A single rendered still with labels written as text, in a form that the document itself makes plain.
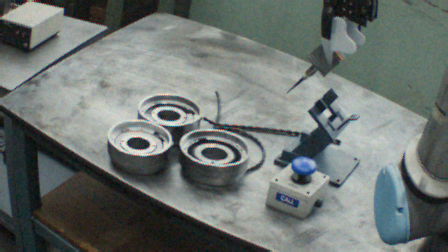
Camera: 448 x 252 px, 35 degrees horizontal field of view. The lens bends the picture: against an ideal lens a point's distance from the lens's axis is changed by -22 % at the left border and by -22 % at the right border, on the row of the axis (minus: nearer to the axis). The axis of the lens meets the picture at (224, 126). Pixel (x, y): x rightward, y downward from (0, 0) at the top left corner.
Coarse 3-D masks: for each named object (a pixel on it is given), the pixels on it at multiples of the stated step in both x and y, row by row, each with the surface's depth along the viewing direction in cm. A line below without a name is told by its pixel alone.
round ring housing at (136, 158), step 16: (112, 128) 133; (128, 128) 136; (144, 128) 137; (160, 128) 135; (112, 144) 129; (128, 144) 134; (144, 144) 135; (112, 160) 132; (128, 160) 128; (144, 160) 128; (160, 160) 130
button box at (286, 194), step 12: (288, 168) 128; (276, 180) 125; (288, 180) 126; (300, 180) 125; (312, 180) 126; (324, 180) 126; (276, 192) 125; (288, 192) 124; (300, 192) 123; (312, 192) 123; (324, 192) 128; (276, 204) 126; (288, 204) 125; (300, 204) 124; (312, 204) 125; (300, 216) 124
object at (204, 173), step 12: (192, 132) 135; (204, 132) 136; (216, 132) 137; (228, 132) 136; (180, 144) 131; (204, 144) 135; (216, 144) 135; (240, 144) 135; (180, 156) 131; (204, 156) 135; (216, 156) 135; (228, 156) 133; (192, 168) 129; (204, 168) 128; (216, 168) 128; (228, 168) 128; (240, 168) 130; (204, 180) 130; (216, 180) 130; (228, 180) 130
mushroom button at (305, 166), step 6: (294, 162) 125; (300, 162) 125; (306, 162) 125; (312, 162) 125; (294, 168) 124; (300, 168) 124; (306, 168) 124; (312, 168) 124; (300, 174) 124; (306, 174) 124
